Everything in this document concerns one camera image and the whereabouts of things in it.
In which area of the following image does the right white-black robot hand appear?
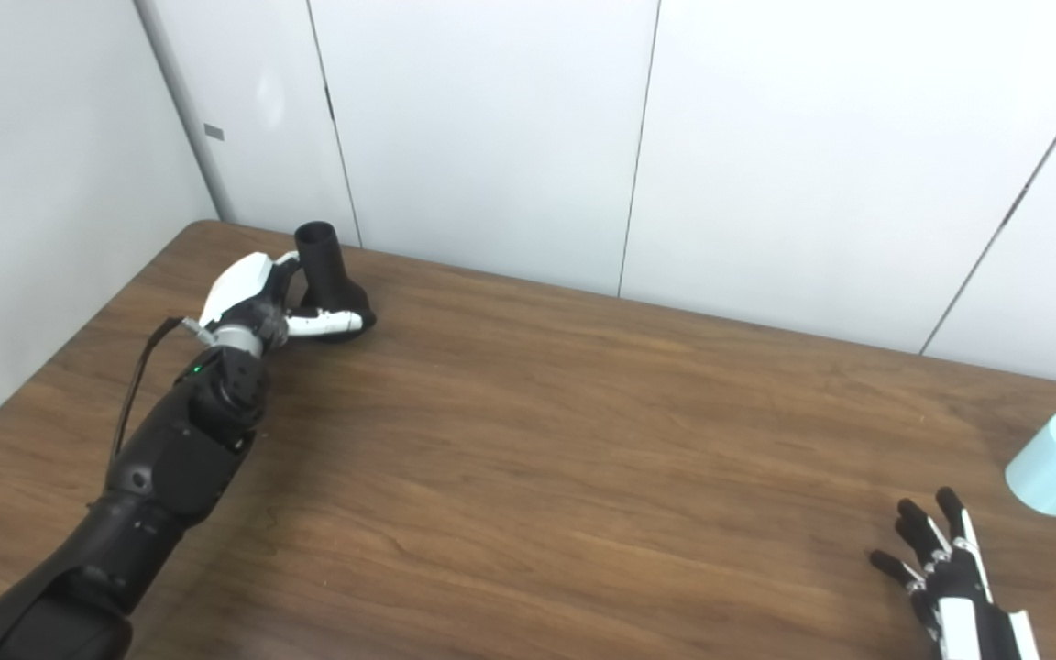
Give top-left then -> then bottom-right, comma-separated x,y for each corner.
869,487 -> 1042,660

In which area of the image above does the black peg base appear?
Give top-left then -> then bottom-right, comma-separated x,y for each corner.
294,221 -> 374,345

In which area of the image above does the grey wall corner trim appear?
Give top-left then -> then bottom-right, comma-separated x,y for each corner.
134,0 -> 237,224

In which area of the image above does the left white-black robot hand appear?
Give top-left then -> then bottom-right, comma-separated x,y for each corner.
198,251 -> 377,354

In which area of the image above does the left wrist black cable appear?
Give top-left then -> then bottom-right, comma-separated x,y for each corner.
112,316 -> 214,459

